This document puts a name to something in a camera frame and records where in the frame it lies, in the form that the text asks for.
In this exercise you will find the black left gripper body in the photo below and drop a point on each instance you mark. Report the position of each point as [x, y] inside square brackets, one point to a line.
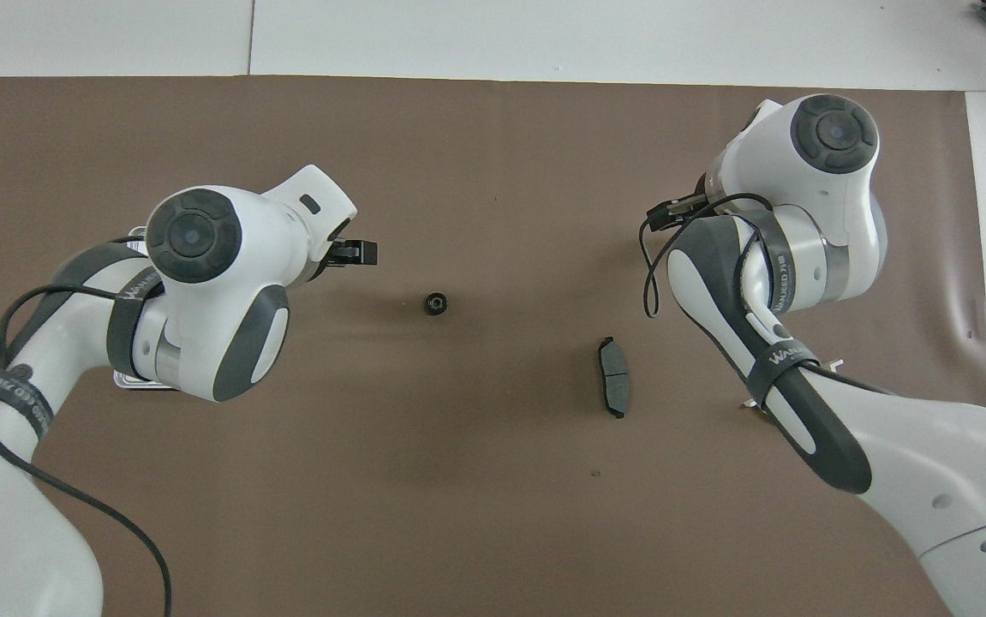
[337, 250]

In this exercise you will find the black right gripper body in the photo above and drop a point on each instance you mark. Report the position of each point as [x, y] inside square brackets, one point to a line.
[705, 201]

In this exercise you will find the black bearing gear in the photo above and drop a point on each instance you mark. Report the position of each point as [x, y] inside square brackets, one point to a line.
[434, 302]

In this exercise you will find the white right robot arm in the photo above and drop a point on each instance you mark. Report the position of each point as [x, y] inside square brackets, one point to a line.
[835, 214]

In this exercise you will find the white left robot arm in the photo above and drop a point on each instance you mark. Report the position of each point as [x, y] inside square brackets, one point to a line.
[201, 330]

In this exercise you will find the silver metal tray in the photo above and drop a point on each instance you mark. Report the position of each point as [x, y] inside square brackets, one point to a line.
[146, 381]

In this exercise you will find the brown table mat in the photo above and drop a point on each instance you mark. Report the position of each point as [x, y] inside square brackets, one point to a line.
[475, 171]

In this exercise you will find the dark grey brake pad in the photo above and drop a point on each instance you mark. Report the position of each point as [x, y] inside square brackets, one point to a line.
[615, 377]

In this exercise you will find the white curved plastic clamp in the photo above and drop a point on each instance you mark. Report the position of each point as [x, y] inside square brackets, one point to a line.
[837, 365]

